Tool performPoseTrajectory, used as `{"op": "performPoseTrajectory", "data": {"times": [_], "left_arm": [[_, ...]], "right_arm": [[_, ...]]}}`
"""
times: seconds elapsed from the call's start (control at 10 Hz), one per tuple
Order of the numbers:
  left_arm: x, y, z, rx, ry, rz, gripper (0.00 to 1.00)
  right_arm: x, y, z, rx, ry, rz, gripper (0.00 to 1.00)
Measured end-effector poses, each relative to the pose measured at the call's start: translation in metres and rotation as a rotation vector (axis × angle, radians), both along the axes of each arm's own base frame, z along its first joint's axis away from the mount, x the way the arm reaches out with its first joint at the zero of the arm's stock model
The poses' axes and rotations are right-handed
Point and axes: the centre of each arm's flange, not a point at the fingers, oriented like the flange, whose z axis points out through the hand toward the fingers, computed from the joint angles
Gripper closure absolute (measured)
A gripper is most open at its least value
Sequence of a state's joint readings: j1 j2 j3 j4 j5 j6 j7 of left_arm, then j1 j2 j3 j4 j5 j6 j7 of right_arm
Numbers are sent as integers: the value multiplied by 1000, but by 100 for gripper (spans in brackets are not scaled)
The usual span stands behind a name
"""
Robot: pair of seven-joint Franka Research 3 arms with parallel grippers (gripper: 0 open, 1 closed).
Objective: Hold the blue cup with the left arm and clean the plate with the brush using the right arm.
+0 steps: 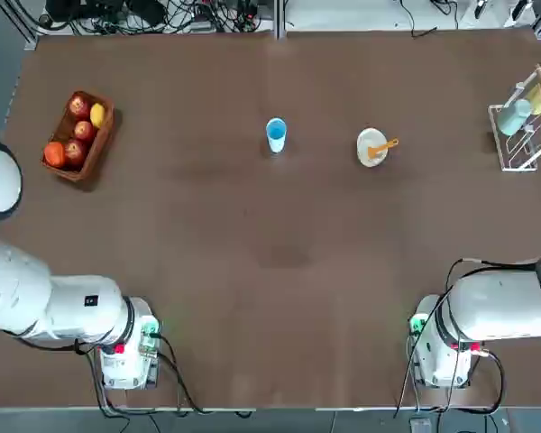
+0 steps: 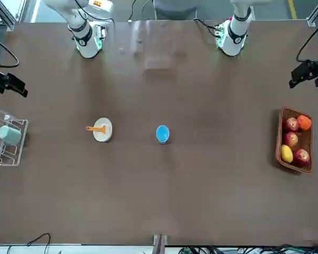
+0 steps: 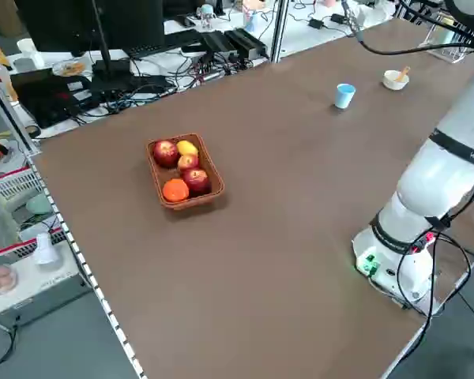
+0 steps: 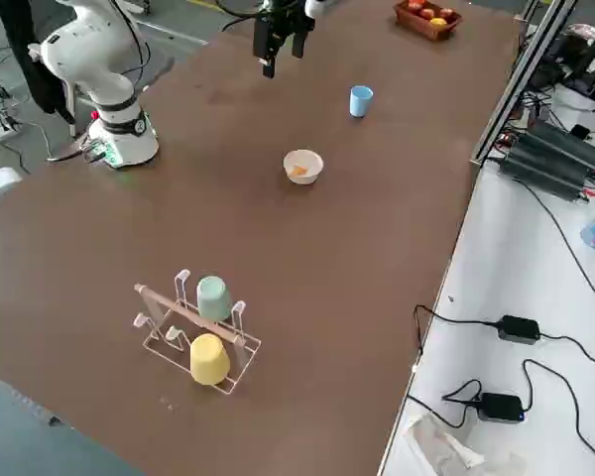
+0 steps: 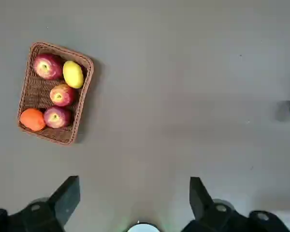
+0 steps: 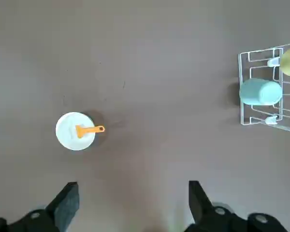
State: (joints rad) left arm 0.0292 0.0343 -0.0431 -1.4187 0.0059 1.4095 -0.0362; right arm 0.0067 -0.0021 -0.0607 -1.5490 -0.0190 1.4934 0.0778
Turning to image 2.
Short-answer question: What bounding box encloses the black power brick cable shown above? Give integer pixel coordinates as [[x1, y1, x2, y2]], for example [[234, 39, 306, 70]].
[[6, 232, 51, 254]]

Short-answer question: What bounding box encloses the blue cup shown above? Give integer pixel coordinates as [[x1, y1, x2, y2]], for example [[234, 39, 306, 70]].
[[156, 125, 171, 144]]

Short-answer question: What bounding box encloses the brown wicker basket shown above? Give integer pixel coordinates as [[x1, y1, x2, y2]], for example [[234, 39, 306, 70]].
[[276, 106, 314, 174]]

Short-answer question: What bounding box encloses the yellow lemon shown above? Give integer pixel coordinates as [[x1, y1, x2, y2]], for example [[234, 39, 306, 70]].
[[280, 144, 294, 164]]

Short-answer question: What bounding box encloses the pale green cup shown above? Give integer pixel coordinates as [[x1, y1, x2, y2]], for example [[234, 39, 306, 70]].
[[0, 125, 23, 146]]

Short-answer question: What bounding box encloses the red apple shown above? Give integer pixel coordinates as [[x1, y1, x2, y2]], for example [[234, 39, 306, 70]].
[[285, 117, 301, 133], [292, 148, 311, 168], [284, 131, 299, 148]]

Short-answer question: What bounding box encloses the orange fruit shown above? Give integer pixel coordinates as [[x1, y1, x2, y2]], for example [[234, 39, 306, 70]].
[[296, 114, 313, 131]]

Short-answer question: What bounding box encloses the white bowl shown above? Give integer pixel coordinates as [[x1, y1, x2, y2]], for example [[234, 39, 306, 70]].
[[92, 117, 113, 143]]

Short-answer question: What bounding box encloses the aluminium frame post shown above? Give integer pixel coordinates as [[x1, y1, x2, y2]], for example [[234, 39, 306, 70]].
[[0, 0, 16, 31], [153, 233, 169, 254], [306, 0, 318, 27]]

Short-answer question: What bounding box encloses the white wire cup rack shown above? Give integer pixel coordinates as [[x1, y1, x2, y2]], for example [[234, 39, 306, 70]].
[[0, 103, 29, 167]]

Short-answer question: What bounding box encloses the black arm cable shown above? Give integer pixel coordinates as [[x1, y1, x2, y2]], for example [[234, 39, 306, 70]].
[[0, 33, 20, 68]]

